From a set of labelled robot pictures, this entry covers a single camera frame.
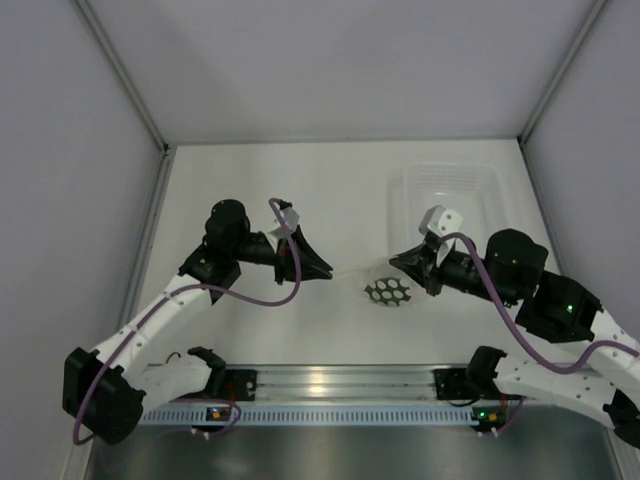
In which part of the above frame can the aluminium frame post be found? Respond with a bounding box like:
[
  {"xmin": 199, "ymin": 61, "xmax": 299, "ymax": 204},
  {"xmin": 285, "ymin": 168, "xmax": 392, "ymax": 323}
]
[
  {"xmin": 517, "ymin": 0, "xmax": 611, "ymax": 147},
  {"xmin": 72, "ymin": 0, "xmax": 168, "ymax": 153}
]

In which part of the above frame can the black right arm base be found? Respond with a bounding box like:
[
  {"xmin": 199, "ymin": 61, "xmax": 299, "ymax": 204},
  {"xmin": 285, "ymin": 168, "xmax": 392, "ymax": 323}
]
[{"xmin": 434, "ymin": 346, "xmax": 506, "ymax": 401}]

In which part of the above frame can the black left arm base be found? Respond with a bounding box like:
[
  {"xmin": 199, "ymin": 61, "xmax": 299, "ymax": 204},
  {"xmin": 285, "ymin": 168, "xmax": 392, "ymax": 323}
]
[{"xmin": 180, "ymin": 346, "xmax": 258, "ymax": 402}]

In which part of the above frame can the clear zip top bag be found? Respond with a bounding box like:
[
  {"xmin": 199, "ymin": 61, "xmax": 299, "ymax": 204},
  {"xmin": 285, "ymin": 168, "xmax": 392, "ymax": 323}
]
[{"xmin": 332, "ymin": 258, "xmax": 421, "ymax": 308}]

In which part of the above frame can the aluminium mounting rail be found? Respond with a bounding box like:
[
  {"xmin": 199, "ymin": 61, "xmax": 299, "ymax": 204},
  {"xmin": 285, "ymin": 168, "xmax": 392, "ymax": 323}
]
[{"xmin": 144, "ymin": 363, "xmax": 501, "ymax": 402}]

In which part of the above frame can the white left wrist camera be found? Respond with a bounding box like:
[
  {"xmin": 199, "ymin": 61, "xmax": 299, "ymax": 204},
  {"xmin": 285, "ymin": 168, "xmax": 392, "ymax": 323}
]
[{"xmin": 267, "ymin": 198, "xmax": 300, "ymax": 240}]

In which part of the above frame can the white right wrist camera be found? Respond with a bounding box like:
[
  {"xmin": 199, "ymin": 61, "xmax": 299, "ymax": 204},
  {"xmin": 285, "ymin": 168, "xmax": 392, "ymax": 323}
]
[{"xmin": 419, "ymin": 205, "xmax": 463, "ymax": 266}]

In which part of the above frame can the white slotted cable duct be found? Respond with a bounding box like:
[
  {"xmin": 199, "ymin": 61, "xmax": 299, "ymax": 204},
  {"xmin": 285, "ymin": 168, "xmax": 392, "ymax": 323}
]
[{"xmin": 140, "ymin": 404, "xmax": 480, "ymax": 427}]

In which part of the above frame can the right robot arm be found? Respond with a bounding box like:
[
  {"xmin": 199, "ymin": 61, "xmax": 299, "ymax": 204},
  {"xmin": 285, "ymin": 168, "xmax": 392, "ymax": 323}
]
[{"xmin": 389, "ymin": 229, "xmax": 639, "ymax": 447}]

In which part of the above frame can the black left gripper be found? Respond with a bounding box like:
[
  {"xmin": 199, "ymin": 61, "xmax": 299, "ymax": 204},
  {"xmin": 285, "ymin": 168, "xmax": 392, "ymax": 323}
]
[{"xmin": 230, "ymin": 224, "xmax": 332, "ymax": 285}]

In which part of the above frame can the aluminium frame post right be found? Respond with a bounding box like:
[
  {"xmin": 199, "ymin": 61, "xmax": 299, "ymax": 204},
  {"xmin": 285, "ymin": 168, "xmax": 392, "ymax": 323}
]
[{"xmin": 517, "ymin": 0, "xmax": 611, "ymax": 147}]

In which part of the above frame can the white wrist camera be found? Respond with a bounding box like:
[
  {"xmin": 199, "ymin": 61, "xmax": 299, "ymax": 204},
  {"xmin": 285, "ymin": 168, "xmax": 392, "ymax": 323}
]
[
  {"xmin": 267, "ymin": 198, "xmax": 300, "ymax": 240},
  {"xmin": 419, "ymin": 205, "xmax": 463, "ymax": 266}
]

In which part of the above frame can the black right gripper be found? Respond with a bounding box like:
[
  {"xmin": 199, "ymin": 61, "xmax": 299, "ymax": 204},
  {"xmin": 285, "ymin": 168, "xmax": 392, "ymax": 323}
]
[{"xmin": 391, "ymin": 238, "xmax": 519, "ymax": 309}]

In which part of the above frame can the aluminium frame post left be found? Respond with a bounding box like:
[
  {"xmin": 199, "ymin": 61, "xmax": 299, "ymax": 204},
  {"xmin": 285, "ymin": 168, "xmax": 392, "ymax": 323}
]
[{"xmin": 72, "ymin": 0, "xmax": 168, "ymax": 153}]

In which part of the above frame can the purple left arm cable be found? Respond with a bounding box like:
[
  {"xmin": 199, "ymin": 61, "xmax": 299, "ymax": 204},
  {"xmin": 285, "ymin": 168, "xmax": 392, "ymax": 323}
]
[{"xmin": 72, "ymin": 198, "xmax": 304, "ymax": 445}]

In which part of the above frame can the white perforated plastic basket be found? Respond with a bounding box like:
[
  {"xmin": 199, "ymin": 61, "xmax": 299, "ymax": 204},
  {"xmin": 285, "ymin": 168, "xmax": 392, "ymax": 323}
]
[{"xmin": 387, "ymin": 162, "xmax": 518, "ymax": 254}]

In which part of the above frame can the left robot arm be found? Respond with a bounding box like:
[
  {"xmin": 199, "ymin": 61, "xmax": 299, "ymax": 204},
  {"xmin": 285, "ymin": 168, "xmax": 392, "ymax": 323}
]
[{"xmin": 62, "ymin": 198, "xmax": 333, "ymax": 445}]

